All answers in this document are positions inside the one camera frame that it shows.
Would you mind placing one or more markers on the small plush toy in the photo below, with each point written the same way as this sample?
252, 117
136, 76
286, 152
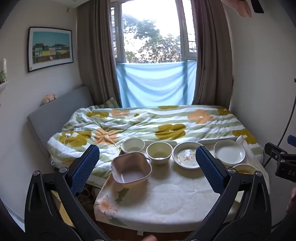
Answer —
49, 98

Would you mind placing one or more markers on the black hanging object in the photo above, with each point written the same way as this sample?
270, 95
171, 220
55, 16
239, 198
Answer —
257, 5

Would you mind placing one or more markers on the light blue cloth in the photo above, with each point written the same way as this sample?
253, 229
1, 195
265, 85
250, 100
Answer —
157, 83

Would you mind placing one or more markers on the yellow bowl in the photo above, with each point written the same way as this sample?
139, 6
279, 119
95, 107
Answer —
244, 169

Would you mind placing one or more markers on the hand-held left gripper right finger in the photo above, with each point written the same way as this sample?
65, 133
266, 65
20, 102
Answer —
208, 169

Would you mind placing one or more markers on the grey padded headboard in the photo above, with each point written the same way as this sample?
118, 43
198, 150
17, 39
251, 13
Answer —
57, 109

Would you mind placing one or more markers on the floral striped blanket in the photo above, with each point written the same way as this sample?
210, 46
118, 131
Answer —
150, 120

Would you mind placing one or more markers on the floral print plate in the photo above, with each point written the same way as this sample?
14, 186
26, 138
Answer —
185, 157

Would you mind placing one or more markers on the green striped pillow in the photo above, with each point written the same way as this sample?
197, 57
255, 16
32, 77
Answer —
109, 103

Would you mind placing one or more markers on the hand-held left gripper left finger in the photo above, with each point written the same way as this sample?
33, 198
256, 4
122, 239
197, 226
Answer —
84, 171

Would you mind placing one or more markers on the floral white tablecloth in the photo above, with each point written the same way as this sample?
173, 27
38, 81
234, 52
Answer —
173, 197

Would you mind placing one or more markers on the framed townscape picture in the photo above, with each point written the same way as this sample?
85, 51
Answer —
50, 46

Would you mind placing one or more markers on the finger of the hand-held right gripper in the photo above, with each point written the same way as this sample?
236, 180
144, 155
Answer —
291, 139
276, 151

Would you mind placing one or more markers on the pink hanging cloth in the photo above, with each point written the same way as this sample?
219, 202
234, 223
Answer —
242, 8

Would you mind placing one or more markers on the cream bowl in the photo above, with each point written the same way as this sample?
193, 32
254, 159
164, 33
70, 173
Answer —
159, 151
133, 146

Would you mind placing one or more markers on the person's right hand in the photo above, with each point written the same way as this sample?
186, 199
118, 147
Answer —
292, 199

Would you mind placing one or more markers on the pink square basin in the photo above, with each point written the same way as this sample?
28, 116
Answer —
131, 176

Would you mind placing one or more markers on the brown curtain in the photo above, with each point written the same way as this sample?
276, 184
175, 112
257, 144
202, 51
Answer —
212, 58
97, 58

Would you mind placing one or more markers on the plain white plate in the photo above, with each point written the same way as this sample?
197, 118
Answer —
229, 153

